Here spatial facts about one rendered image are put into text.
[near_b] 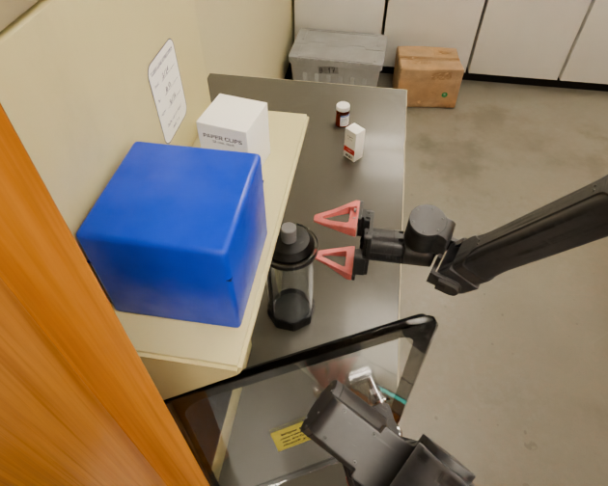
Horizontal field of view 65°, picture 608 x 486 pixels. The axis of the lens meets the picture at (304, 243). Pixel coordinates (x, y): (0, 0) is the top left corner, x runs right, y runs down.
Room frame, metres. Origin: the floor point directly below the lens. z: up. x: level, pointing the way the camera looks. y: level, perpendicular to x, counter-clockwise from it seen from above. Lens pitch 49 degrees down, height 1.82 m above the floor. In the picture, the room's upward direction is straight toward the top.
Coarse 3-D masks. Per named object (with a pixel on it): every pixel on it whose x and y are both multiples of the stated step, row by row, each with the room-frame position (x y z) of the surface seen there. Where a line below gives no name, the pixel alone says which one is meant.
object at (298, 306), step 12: (312, 252) 0.55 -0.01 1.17; (276, 264) 0.52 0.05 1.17; (288, 264) 0.52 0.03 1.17; (300, 264) 0.52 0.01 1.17; (312, 264) 0.55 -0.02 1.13; (276, 276) 0.53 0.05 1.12; (288, 276) 0.52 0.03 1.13; (300, 276) 0.53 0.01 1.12; (312, 276) 0.55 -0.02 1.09; (276, 288) 0.53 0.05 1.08; (288, 288) 0.52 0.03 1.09; (300, 288) 0.53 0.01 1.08; (312, 288) 0.56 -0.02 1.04; (276, 300) 0.53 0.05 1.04; (288, 300) 0.52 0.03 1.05; (300, 300) 0.53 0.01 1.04; (312, 300) 0.56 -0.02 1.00; (276, 312) 0.53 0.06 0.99; (288, 312) 0.52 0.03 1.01; (300, 312) 0.53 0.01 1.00
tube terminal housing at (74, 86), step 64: (64, 0) 0.29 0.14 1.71; (128, 0) 0.36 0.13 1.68; (192, 0) 0.48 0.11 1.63; (0, 64) 0.22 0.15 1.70; (64, 64) 0.27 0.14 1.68; (128, 64) 0.34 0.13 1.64; (192, 64) 0.45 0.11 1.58; (64, 128) 0.24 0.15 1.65; (128, 128) 0.31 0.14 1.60; (192, 128) 0.42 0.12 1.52; (64, 192) 0.22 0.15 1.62
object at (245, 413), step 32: (416, 320) 0.27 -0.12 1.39; (320, 352) 0.23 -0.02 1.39; (352, 352) 0.24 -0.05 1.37; (384, 352) 0.25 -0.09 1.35; (416, 352) 0.27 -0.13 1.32; (224, 384) 0.20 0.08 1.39; (256, 384) 0.21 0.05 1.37; (288, 384) 0.22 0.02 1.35; (320, 384) 0.23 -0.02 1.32; (352, 384) 0.24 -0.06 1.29; (384, 384) 0.26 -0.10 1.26; (192, 416) 0.18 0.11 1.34; (224, 416) 0.19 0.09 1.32; (256, 416) 0.20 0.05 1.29; (288, 416) 0.22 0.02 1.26; (224, 448) 0.19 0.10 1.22; (256, 448) 0.20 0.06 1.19; (288, 448) 0.22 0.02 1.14; (320, 448) 0.23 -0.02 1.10; (224, 480) 0.19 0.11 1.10; (256, 480) 0.20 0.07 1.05; (288, 480) 0.21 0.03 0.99
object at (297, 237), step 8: (288, 224) 0.58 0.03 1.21; (280, 232) 0.58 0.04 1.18; (288, 232) 0.56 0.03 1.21; (296, 232) 0.58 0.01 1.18; (304, 232) 0.58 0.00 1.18; (280, 240) 0.57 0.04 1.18; (288, 240) 0.56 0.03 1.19; (296, 240) 0.57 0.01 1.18; (304, 240) 0.57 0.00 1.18; (312, 240) 0.57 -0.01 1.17; (280, 248) 0.55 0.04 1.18; (288, 248) 0.55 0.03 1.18; (296, 248) 0.55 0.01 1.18; (304, 248) 0.55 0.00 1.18; (312, 248) 0.56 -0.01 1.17; (272, 256) 0.54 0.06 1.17; (280, 256) 0.53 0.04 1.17; (288, 256) 0.53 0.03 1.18; (296, 256) 0.53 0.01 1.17; (304, 256) 0.54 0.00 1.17
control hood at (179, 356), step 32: (288, 128) 0.44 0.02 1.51; (288, 160) 0.38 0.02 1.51; (288, 192) 0.34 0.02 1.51; (256, 288) 0.22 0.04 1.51; (128, 320) 0.19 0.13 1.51; (160, 320) 0.19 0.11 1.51; (160, 352) 0.17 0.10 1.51; (192, 352) 0.17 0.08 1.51; (224, 352) 0.17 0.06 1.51; (160, 384) 0.16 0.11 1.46; (192, 384) 0.16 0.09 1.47
